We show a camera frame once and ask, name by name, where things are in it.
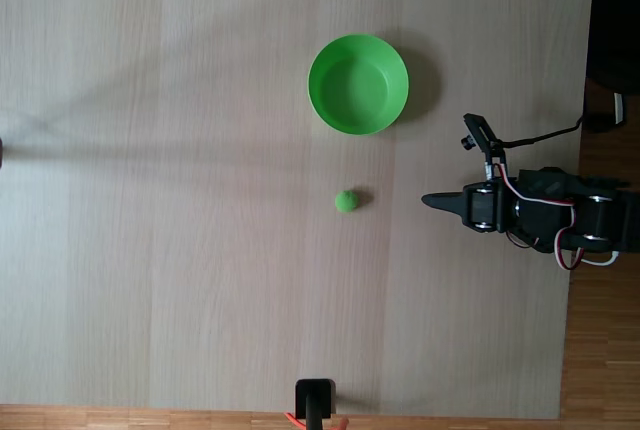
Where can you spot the green pompom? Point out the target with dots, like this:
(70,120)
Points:
(346,201)

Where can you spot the green plastic bowl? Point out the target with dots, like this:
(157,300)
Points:
(357,85)

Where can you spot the black stand clamp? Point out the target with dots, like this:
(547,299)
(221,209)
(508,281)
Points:
(314,397)

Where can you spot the orange spring clamp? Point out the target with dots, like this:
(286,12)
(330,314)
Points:
(290,418)

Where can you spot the black gripper camera mount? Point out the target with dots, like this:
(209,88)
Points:
(480,130)

